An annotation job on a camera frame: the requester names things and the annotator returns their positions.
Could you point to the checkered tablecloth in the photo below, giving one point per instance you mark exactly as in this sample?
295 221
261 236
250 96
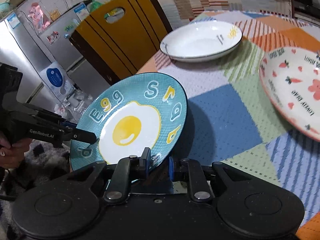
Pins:
231 118

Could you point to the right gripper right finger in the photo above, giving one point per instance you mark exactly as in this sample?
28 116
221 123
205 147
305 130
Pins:
190 171

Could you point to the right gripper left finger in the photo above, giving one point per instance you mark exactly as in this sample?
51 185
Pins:
127 169

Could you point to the person's left hand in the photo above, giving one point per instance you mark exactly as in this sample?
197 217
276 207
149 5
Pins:
12 155

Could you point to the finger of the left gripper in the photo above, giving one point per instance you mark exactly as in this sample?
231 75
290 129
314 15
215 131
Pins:
79 135

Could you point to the blue fried egg plate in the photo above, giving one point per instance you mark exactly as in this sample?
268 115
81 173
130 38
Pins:
144 110

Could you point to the white carrot pattern plate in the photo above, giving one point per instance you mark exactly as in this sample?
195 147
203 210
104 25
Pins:
290 78

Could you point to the patchwork counter cloth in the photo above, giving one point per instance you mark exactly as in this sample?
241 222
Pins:
183 10

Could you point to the silver refrigerator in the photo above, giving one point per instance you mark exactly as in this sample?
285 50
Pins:
31 51

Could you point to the white sun plate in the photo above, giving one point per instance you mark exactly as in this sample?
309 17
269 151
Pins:
201 41

